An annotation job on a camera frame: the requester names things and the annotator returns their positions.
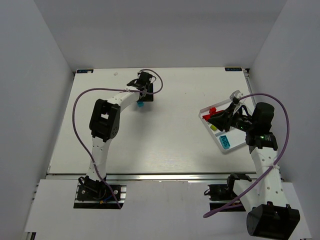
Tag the blue long lego brick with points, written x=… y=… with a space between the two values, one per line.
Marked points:
x=224 y=142

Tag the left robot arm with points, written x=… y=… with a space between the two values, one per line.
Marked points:
x=104 y=125

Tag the left blue corner label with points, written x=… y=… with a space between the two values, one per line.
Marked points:
x=84 y=71

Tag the aluminium front table rail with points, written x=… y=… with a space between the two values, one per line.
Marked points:
x=154 y=177

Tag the red lego plate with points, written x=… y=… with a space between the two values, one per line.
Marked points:
x=208 y=116

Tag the right blue corner label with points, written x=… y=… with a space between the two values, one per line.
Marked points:
x=233 y=69

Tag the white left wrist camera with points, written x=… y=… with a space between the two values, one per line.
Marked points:
x=144 y=79

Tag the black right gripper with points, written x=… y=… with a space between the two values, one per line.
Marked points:
x=230 y=121

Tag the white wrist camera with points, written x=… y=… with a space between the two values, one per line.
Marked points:
x=144 y=79
x=236 y=96

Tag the blue corner label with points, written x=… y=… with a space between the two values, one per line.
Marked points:
x=84 y=71
x=233 y=69

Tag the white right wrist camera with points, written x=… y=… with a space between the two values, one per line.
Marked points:
x=236 y=96

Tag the blue square lego brick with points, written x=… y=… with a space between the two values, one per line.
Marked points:
x=140 y=104

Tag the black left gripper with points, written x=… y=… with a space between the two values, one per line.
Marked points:
x=149 y=93

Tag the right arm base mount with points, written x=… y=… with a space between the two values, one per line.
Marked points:
x=221 y=194

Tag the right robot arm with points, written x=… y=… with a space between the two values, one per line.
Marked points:
x=269 y=214

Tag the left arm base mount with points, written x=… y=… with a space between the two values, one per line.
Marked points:
x=104 y=200

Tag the red small lego brick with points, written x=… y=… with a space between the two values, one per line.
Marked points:
x=212 y=111

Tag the white divided sorting tray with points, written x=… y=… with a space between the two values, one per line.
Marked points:
x=235 y=136

